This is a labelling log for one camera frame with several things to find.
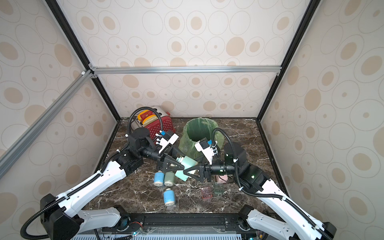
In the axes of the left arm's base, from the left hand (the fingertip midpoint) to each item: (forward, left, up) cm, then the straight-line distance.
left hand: (184, 168), depth 55 cm
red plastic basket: (+36, +22, -19) cm, 46 cm away
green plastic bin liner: (+35, -4, -19) cm, 40 cm away
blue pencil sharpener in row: (+7, +16, -28) cm, 33 cm away
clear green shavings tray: (+4, -17, -35) cm, 40 cm away
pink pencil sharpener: (+8, -20, -27) cm, 34 cm away
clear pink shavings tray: (+2, -11, -35) cm, 37 cm away
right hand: (-1, -1, -2) cm, 3 cm away
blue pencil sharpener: (-3, +9, -27) cm, 29 cm away
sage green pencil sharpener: (+7, +10, -28) cm, 31 cm away
